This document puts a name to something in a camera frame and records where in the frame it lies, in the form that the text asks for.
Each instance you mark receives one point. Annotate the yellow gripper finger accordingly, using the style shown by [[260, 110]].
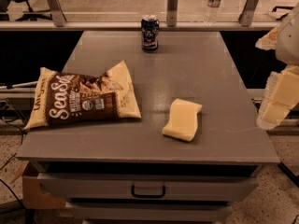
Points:
[[268, 41], [281, 95]]

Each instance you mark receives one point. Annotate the blue pepsi can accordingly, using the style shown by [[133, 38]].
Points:
[[149, 33]]

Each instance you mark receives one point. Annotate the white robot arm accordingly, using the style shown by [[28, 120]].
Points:
[[287, 46]]

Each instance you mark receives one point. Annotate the clear plastic water bottle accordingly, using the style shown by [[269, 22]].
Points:
[[213, 7]]

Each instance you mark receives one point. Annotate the yellow sponge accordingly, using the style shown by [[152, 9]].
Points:
[[183, 121]]

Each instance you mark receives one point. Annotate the grey upper drawer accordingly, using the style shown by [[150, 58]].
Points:
[[178, 187]]

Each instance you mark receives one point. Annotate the grey drawer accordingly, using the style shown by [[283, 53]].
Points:
[[178, 187], [149, 212]]

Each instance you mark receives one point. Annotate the metal window railing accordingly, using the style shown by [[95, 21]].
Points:
[[83, 15]]

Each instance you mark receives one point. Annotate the brown sea salt chips bag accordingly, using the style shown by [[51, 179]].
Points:
[[67, 98]]

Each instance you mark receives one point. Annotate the grey lower drawer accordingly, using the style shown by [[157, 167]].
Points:
[[149, 212]]

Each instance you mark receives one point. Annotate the brown cardboard box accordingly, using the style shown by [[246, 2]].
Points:
[[33, 196]]

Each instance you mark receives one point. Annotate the black drawer handle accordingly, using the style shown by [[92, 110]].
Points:
[[148, 192]]

